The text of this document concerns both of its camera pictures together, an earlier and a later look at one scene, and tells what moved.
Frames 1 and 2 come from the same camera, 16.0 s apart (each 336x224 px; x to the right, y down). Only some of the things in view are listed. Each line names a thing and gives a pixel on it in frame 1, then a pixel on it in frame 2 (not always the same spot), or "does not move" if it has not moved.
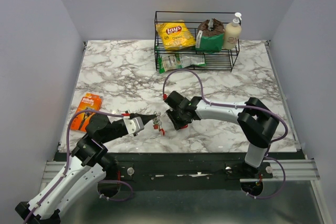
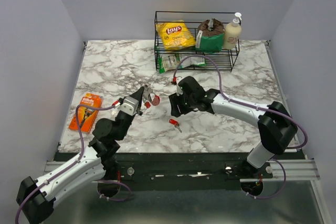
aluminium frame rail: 302,170 does not move
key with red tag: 163,130 to 147,104
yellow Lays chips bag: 175,35 does not move
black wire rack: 196,40 does not move
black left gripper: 145,118 to 138,95
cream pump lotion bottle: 232,33 does not move
